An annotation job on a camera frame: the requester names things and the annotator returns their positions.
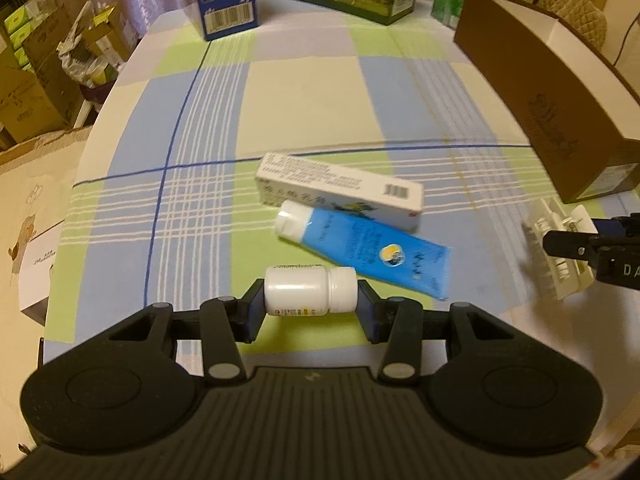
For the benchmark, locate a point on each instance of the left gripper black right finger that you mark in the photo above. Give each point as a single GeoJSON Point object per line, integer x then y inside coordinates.
{"type": "Point", "coordinates": [402, 324]}

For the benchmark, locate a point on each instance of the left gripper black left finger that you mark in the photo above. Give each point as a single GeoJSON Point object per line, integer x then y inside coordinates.
{"type": "Point", "coordinates": [219, 324]}

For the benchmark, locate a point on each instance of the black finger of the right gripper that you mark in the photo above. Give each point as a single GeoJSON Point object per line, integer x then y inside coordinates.
{"type": "Point", "coordinates": [570, 245]}

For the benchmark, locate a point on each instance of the white plastic clip holder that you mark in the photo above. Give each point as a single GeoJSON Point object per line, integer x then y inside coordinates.
{"type": "Point", "coordinates": [554, 228]}

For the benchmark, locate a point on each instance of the blue cream tube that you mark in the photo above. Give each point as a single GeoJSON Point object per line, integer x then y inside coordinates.
{"type": "Point", "coordinates": [373, 249]}

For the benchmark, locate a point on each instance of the white pill bottle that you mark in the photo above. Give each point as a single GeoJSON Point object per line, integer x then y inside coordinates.
{"type": "Point", "coordinates": [310, 290]}

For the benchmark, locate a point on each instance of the white medicine box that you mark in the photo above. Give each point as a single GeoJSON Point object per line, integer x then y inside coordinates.
{"type": "Point", "coordinates": [386, 199]}

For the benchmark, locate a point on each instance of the brown cardboard shoe box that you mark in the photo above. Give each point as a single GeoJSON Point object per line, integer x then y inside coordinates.
{"type": "Point", "coordinates": [578, 112]}

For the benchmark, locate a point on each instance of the white box on floor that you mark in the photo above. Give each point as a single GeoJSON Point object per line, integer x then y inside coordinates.
{"type": "Point", "coordinates": [34, 279]}

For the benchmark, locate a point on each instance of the quilted beige chair cover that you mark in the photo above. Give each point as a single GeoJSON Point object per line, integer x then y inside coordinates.
{"type": "Point", "coordinates": [582, 15]}

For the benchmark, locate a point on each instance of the brown cardboard boxes pile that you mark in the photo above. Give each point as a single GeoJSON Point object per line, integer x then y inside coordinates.
{"type": "Point", "coordinates": [52, 65]}

